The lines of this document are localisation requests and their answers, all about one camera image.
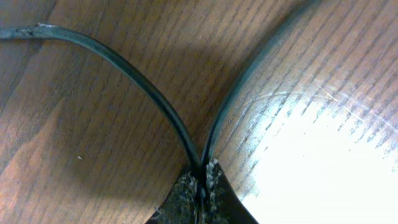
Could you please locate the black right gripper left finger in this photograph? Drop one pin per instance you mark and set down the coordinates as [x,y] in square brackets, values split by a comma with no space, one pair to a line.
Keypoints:
[180,206]

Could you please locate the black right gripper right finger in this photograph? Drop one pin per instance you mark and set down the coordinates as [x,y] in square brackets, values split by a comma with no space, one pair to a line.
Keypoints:
[222,205]

